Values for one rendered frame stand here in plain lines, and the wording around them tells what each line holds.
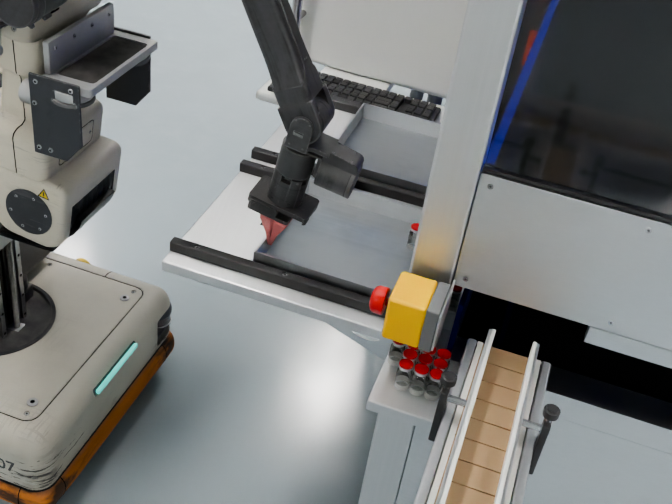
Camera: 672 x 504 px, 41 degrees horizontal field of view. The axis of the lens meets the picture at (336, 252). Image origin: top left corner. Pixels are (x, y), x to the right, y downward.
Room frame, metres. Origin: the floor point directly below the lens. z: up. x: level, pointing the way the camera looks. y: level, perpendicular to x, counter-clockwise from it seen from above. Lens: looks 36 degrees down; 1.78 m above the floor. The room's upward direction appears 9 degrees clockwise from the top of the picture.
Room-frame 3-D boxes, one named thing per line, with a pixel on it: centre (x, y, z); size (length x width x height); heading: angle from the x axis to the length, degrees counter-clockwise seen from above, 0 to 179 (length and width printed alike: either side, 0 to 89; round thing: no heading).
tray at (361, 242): (1.23, -0.06, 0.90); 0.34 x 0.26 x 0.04; 76
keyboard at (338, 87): (1.95, 0.01, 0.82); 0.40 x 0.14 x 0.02; 75
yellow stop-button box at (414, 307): (0.96, -0.12, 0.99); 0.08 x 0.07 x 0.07; 76
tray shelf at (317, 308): (1.42, -0.04, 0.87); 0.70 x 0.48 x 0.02; 166
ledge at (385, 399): (0.94, -0.16, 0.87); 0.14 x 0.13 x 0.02; 76
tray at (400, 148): (1.56, -0.14, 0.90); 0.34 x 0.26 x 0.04; 76
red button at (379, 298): (0.97, -0.08, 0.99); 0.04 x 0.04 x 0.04; 76
